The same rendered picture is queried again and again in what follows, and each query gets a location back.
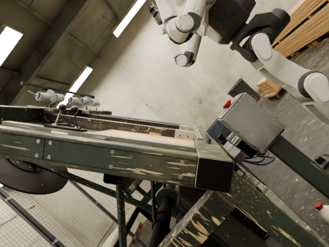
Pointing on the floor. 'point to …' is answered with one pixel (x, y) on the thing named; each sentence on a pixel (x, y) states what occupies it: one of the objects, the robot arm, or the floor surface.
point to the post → (301, 164)
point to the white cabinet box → (148, 113)
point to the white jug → (323, 212)
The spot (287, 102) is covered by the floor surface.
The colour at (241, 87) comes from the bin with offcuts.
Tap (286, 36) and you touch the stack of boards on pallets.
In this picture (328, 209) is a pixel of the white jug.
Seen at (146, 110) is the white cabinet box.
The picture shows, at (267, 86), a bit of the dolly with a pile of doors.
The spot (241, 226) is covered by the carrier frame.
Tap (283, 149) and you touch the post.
